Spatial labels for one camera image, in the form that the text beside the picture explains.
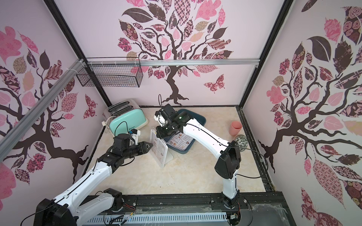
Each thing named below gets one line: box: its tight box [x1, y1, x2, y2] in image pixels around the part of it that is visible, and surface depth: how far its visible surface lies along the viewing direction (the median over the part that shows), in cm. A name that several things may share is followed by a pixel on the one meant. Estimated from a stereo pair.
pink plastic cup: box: [229, 120, 243, 137], surface depth 99 cm
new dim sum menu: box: [167, 131, 195, 151], surface depth 100 cm
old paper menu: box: [150, 129, 168, 166], surface depth 81 cm
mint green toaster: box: [101, 98, 149, 137], surface depth 96 cm
